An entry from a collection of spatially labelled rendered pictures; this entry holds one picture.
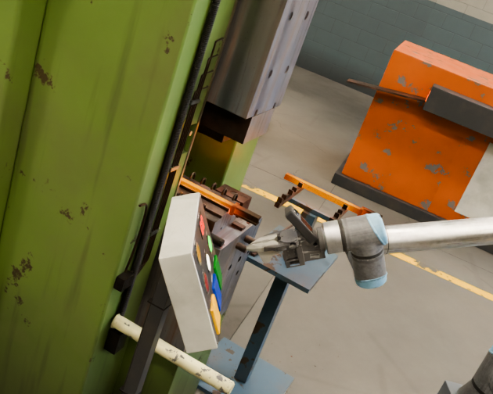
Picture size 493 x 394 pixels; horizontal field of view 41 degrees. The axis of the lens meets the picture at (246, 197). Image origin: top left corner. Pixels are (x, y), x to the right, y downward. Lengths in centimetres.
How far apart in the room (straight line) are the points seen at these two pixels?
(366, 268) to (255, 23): 76
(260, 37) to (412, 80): 371
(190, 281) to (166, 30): 66
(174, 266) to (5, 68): 78
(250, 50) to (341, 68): 785
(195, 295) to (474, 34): 829
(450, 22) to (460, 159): 415
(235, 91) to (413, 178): 389
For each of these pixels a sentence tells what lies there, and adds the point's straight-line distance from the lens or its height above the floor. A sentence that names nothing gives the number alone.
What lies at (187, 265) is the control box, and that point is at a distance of 153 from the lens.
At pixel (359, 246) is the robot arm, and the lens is 180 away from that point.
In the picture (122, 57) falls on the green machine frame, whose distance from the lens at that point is 185.
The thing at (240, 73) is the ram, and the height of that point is 149.
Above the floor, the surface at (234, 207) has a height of 101.
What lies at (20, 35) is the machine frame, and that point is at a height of 142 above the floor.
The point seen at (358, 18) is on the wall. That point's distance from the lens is 969.
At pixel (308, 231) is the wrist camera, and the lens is 178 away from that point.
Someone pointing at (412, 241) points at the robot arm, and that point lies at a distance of 201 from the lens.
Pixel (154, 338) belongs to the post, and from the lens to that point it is 185.
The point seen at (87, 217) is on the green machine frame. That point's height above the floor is 96.
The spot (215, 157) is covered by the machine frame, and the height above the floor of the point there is 105.
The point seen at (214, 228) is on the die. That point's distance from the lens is 220.
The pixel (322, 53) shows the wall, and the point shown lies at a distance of 982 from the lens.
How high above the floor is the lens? 195
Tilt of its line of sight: 23 degrees down
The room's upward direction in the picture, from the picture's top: 20 degrees clockwise
